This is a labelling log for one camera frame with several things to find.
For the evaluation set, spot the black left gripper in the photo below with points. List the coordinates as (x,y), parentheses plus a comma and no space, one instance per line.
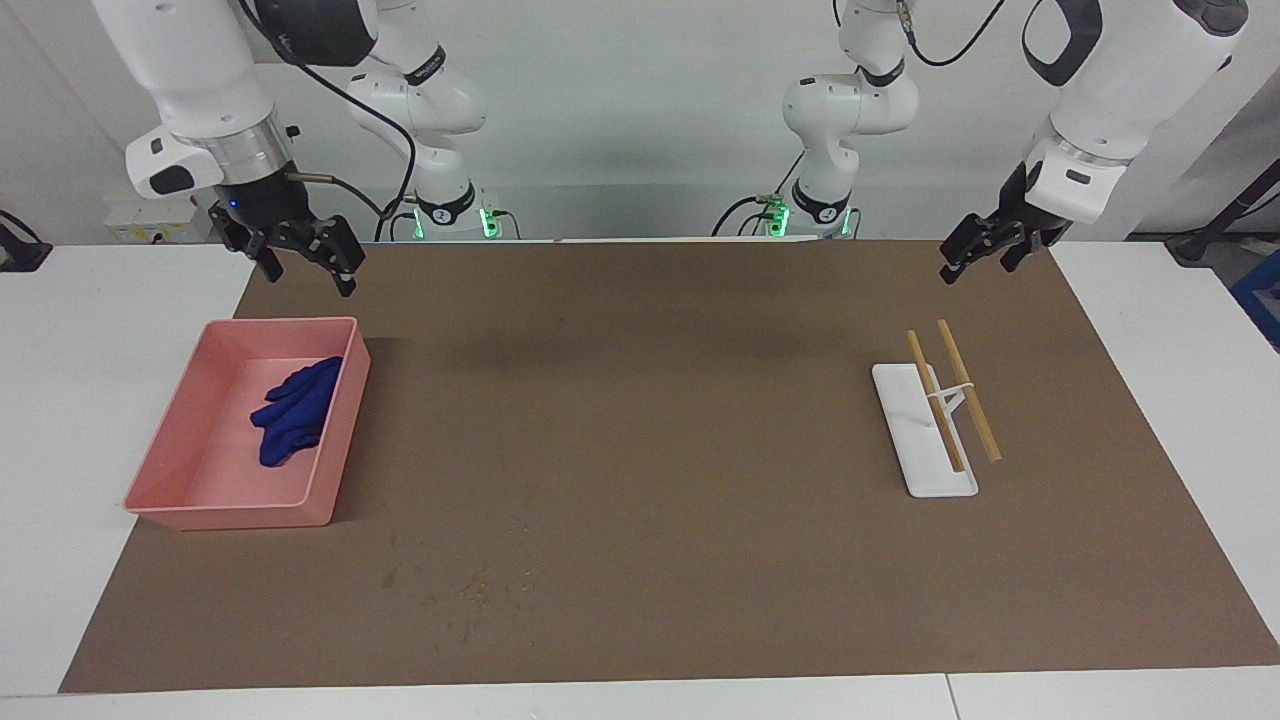
(1010,225)

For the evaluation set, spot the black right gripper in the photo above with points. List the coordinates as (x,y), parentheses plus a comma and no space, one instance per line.
(275,215)

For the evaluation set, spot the blue towel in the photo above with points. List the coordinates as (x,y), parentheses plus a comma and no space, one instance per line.
(295,410)

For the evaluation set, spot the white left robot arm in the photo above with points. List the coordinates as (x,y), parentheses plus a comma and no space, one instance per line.
(1130,70)

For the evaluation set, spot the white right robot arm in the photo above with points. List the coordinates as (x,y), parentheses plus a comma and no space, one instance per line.
(190,70)

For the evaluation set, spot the wooden rack rod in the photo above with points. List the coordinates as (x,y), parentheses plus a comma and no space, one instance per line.
(968,388)
(935,400)

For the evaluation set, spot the pink plastic bin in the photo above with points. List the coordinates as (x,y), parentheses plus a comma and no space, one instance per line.
(200,480)

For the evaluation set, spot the black stand leg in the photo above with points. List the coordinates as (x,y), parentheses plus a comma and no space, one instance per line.
(1215,225)

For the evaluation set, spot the blue crate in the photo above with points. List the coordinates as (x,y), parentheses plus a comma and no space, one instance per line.
(1262,300)

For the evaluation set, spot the brown table mat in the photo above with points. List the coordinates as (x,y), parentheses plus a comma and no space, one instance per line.
(650,450)

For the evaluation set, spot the white wall socket box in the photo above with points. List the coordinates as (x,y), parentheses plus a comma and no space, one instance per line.
(150,215)

